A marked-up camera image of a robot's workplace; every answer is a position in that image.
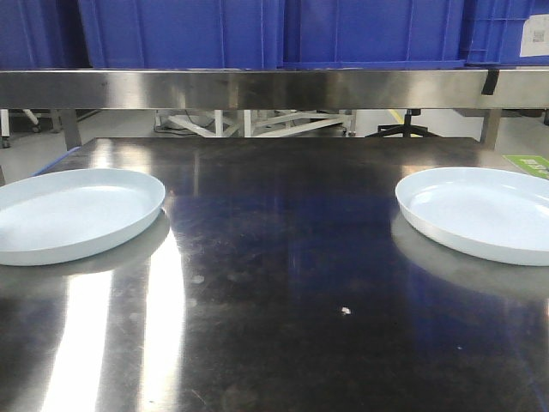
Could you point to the light blue plate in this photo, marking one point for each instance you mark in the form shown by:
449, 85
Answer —
69, 215
497, 215

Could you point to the stainless steel shelf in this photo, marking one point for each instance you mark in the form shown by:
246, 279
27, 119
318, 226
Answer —
69, 90

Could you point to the black office chair base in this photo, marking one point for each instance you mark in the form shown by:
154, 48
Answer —
406, 129

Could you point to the blue plastic crate, middle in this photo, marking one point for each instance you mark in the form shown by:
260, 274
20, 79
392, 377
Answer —
384, 35

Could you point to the blue plastic crate, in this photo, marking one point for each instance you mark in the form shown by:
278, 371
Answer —
242, 35
384, 35
492, 32

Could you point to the blue plastic crate, left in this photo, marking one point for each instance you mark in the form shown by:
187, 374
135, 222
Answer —
242, 35

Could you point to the black tape strip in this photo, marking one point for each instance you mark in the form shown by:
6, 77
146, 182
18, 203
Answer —
491, 82

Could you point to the blue plastic crate, right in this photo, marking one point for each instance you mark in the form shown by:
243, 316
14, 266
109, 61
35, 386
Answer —
492, 32

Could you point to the dark blue crate far left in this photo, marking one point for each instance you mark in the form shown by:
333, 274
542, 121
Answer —
42, 35

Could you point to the white label on crate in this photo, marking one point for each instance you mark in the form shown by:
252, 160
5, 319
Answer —
534, 42

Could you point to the white metal frame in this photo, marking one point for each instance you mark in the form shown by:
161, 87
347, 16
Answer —
251, 123

